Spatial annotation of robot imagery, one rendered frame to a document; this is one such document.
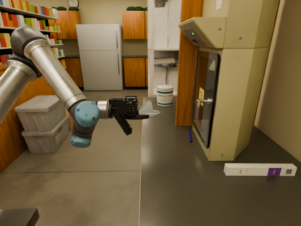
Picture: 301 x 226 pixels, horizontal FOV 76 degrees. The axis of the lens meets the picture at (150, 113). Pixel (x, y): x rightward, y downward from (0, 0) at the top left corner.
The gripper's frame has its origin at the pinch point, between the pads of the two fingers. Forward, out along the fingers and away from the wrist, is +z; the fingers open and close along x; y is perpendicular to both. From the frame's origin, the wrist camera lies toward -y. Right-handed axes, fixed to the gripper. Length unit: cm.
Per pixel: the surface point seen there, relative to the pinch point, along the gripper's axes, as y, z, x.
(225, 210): -20.4, 19.9, -31.2
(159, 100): -16, 6, 70
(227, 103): 6.2, 27.2, -5.1
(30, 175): -115, -136, 105
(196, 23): 34.6, 12.6, -4.8
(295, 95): 5, 66, 10
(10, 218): -20, -46, -32
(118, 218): -114, -29, 47
